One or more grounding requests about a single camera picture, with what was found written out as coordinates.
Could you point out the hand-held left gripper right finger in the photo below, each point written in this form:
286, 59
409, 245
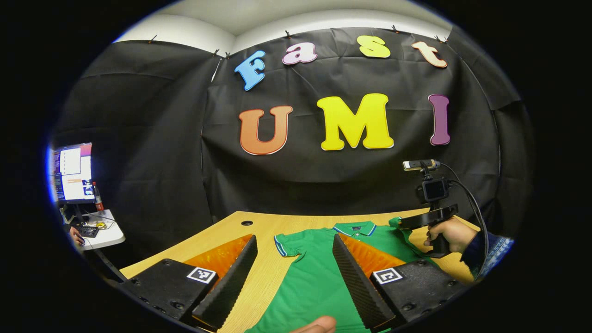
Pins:
356, 282

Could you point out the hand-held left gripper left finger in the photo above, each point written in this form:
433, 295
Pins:
229, 282

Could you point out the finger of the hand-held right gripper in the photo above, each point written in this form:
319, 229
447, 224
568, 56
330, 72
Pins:
416, 221

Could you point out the green T-shirt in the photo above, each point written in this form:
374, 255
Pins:
314, 277

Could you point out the black backdrop cloth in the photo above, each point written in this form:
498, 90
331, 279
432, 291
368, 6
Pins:
323, 180

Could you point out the small white side table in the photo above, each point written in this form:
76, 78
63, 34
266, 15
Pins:
108, 237

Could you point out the black keyboard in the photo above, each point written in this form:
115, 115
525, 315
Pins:
88, 231

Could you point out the red bottle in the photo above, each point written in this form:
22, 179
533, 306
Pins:
98, 201

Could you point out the computer monitor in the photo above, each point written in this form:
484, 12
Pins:
74, 171

